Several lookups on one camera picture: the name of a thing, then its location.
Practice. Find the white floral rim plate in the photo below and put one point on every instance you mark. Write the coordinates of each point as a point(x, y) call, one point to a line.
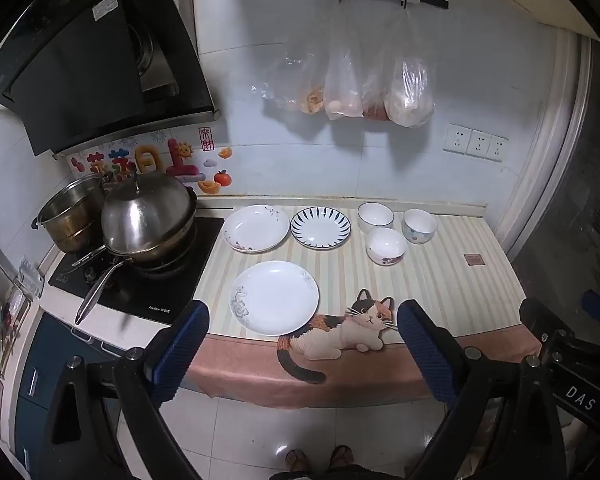
point(255, 227)

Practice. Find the colourful printed box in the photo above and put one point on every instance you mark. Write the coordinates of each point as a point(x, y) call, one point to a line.
point(180, 155)

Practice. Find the dish rack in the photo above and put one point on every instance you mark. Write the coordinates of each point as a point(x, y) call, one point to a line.
point(0, 320)

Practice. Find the striped cat table mat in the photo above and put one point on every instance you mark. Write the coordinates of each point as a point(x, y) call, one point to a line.
point(440, 285)

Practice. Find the blue kitchen cabinet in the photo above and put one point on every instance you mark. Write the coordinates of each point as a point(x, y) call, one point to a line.
point(45, 360)

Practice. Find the clear plastic bag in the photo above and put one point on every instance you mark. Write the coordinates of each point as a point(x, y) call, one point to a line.
point(342, 90)
point(375, 105)
point(410, 95)
point(300, 85)

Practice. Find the small brown square coaster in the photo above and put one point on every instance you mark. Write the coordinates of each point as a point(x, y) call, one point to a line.
point(474, 259)

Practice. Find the person's left foot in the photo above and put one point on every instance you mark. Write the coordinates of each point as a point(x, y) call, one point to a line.
point(296, 460)

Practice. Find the person's foot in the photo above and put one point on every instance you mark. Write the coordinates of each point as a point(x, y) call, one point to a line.
point(341, 457)
point(296, 460)

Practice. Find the white plate with blue stripes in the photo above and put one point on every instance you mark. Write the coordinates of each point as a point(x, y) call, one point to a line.
point(321, 227)

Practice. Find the white door frame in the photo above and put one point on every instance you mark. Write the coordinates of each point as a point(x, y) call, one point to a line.
point(555, 135)

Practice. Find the white bowl with floral print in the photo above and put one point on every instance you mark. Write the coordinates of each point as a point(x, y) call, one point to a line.
point(386, 245)

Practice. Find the white wall socket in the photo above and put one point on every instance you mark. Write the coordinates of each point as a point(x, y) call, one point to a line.
point(479, 143)
point(456, 138)
point(498, 148)

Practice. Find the black range hood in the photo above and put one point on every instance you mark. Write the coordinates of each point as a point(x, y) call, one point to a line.
point(80, 60)

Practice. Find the person's right foot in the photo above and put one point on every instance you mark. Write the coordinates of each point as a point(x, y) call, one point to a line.
point(341, 457)

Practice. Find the dark sliding door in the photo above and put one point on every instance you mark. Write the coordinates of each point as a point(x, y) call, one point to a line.
point(595, 185)

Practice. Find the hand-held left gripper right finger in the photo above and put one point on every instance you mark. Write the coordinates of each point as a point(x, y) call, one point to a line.
point(425, 350)

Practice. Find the white bowl with blue dots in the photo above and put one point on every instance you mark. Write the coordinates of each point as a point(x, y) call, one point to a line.
point(420, 225)

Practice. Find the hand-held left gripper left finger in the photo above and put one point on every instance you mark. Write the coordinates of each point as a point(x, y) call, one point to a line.
point(180, 350)

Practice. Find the white bowl with blue rim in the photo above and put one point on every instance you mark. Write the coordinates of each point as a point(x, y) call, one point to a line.
point(375, 216)

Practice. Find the steel stock pot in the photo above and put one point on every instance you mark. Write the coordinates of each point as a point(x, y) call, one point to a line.
point(70, 215)

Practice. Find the steel wok lid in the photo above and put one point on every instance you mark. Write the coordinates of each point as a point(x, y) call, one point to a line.
point(145, 210)

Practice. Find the dark wok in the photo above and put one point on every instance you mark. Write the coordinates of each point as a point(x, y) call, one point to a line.
point(180, 240)

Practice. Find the large white floral plate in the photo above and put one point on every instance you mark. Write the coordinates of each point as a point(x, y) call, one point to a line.
point(275, 297)

